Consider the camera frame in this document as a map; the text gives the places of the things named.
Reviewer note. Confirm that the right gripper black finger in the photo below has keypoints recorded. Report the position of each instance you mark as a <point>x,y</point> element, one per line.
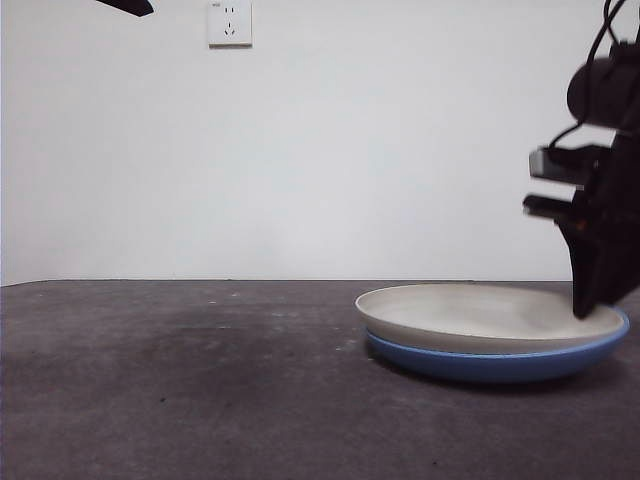
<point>587,270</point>
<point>625,270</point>

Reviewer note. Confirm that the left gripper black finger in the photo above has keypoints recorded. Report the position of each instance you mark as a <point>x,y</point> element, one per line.
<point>132,6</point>

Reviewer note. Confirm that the white round plate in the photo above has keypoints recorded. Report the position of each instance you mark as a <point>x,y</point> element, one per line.
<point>465,315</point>

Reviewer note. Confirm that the blue round plate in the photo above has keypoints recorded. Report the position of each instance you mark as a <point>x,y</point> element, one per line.
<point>490,367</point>

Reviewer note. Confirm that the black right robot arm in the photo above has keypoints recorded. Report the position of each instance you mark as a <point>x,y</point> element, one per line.
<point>605,90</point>

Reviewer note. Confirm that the right wrist grey camera box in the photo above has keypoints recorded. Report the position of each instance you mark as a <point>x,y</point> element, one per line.
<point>542,164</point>

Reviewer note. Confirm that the white wall socket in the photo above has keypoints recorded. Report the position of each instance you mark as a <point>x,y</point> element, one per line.
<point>230,25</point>

